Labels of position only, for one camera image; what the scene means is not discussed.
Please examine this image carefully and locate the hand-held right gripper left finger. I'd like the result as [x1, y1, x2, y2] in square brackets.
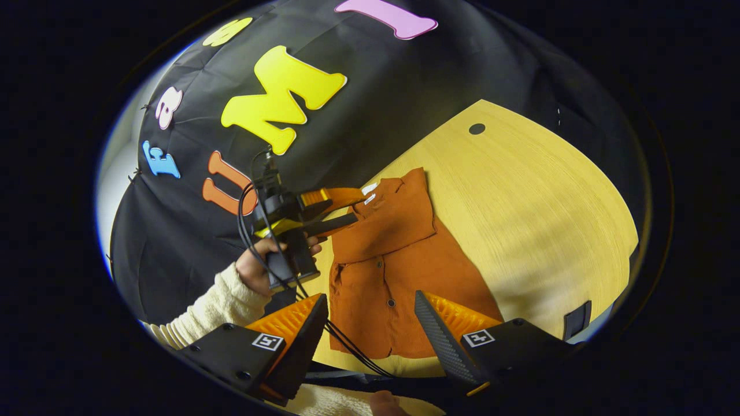
[179, 292, 329, 406]

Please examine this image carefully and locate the black rectangular bracket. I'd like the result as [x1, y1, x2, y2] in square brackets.
[564, 300, 592, 341]

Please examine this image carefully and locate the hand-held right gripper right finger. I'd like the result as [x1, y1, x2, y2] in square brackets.
[413, 290, 582, 399]

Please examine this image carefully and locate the person's cream sweater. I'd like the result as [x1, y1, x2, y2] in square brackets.
[283, 382, 446, 416]

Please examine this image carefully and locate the black backdrop cloth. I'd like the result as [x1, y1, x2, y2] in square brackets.
[109, 0, 642, 324]

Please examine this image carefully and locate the orange button-up shirt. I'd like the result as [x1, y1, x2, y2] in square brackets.
[317, 168, 505, 360]

